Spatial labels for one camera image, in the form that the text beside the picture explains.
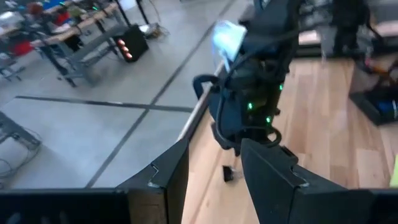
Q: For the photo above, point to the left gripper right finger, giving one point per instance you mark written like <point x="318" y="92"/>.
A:
<point x="270" y="180"/>

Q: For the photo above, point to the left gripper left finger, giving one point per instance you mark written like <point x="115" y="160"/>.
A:
<point x="174" y="174"/>

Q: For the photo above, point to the black binder clip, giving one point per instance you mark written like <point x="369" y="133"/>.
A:
<point x="228" y="173"/>

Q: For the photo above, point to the green sticky note pad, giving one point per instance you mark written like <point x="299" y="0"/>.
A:
<point x="395" y="172"/>

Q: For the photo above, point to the orange pencil with eraser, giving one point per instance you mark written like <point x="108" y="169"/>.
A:
<point x="377" y="69"/>

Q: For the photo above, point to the blue marker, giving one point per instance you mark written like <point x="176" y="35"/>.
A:
<point x="388" y="109"/>

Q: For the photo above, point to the black box red lights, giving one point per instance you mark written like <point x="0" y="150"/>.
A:
<point x="133" y="43"/>

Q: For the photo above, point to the wooden table grey legs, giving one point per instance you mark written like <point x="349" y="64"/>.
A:
<point x="71" y="31"/>

